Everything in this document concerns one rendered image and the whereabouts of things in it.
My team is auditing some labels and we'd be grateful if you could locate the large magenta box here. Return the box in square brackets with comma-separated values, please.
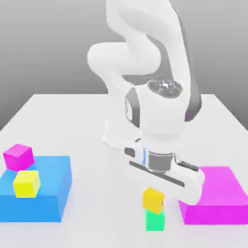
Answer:
[178, 166, 248, 226]

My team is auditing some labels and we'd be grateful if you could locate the small yellow cube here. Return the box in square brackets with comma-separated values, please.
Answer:
[13, 170, 41, 199]

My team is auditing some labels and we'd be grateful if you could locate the small green cube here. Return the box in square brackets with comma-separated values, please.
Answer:
[145, 208, 166, 232]

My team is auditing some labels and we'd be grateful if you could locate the small magenta cube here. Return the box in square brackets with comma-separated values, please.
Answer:
[2, 143, 35, 172]

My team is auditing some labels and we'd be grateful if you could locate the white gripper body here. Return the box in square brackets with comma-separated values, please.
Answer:
[124, 142, 205, 206]

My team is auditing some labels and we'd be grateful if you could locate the large blue box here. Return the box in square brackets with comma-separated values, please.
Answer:
[0, 155, 73, 223]

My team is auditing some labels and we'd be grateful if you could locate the small orange cube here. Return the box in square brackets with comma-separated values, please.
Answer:
[142, 187, 165, 215]

